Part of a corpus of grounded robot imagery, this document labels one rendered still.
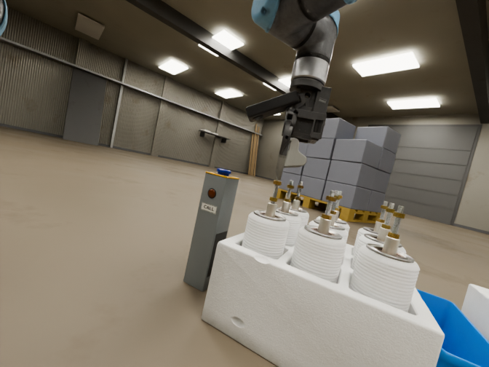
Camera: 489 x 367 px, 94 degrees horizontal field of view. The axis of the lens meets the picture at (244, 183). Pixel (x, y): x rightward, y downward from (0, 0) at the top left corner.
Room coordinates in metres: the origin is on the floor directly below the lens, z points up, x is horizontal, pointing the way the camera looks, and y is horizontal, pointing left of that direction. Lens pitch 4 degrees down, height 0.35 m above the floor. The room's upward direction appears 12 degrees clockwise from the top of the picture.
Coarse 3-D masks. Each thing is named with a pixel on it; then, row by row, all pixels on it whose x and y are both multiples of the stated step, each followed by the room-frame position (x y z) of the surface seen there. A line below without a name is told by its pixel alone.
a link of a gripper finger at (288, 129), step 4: (288, 120) 0.47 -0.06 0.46; (288, 124) 0.47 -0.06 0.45; (288, 128) 0.46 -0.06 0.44; (292, 128) 0.47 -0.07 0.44; (284, 132) 0.46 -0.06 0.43; (288, 132) 0.46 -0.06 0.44; (284, 136) 0.46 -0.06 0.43; (288, 136) 0.46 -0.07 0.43; (284, 140) 0.46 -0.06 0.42; (288, 140) 0.47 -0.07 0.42; (284, 144) 0.47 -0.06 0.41; (288, 144) 0.47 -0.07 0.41; (280, 148) 0.47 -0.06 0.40; (284, 148) 0.47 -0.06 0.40; (280, 152) 0.47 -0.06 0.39; (284, 152) 0.47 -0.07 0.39
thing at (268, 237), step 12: (252, 216) 0.49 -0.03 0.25; (252, 228) 0.48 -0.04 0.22; (264, 228) 0.47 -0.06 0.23; (276, 228) 0.47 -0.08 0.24; (288, 228) 0.49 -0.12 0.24; (252, 240) 0.48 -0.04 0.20; (264, 240) 0.46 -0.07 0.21; (276, 240) 0.47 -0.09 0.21; (264, 252) 0.46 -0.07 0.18; (276, 252) 0.47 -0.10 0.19
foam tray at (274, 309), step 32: (224, 256) 0.46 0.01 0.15; (256, 256) 0.44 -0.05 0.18; (288, 256) 0.48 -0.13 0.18; (352, 256) 0.58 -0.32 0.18; (224, 288) 0.46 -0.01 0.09; (256, 288) 0.43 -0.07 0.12; (288, 288) 0.40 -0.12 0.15; (320, 288) 0.38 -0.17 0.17; (224, 320) 0.45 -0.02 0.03; (256, 320) 0.42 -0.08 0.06; (288, 320) 0.40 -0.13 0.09; (320, 320) 0.37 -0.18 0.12; (352, 320) 0.35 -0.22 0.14; (384, 320) 0.34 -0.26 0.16; (416, 320) 0.33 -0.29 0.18; (256, 352) 0.42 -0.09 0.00; (288, 352) 0.39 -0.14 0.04; (320, 352) 0.37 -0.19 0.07; (352, 352) 0.35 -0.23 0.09; (384, 352) 0.33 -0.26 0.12; (416, 352) 0.31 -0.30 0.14
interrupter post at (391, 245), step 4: (388, 240) 0.40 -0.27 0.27; (392, 240) 0.40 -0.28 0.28; (396, 240) 0.40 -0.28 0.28; (384, 244) 0.41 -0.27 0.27; (388, 244) 0.40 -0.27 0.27; (392, 244) 0.40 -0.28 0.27; (396, 244) 0.40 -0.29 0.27; (384, 248) 0.40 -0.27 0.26; (388, 248) 0.40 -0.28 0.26; (392, 248) 0.40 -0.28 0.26; (396, 248) 0.40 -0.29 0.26; (384, 252) 0.40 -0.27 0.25; (388, 252) 0.40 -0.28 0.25; (392, 252) 0.40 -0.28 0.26; (396, 252) 0.40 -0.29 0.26
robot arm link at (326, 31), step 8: (328, 16) 0.47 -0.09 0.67; (336, 16) 0.48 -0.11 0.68; (320, 24) 0.46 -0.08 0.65; (328, 24) 0.47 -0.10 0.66; (336, 24) 0.48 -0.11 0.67; (320, 32) 0.46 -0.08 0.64; (328, 32) 0.47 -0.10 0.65; (336, 32) 0.49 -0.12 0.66; (312, 40) 0.47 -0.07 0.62; (320, 40) 0.47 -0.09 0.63; (328, 40) 0.48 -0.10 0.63; (304, 48) 0.48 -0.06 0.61; (312, 48) 0.47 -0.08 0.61; (320, 48) 0.47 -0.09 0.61; (328, 48) 0.48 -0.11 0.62; (296, 56) 0.50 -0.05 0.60; (304, 56) 0.48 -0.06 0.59; (312, 56) 0.47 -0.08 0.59; (320, 56) 0.47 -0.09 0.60; (328, 56) 0.48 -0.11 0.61
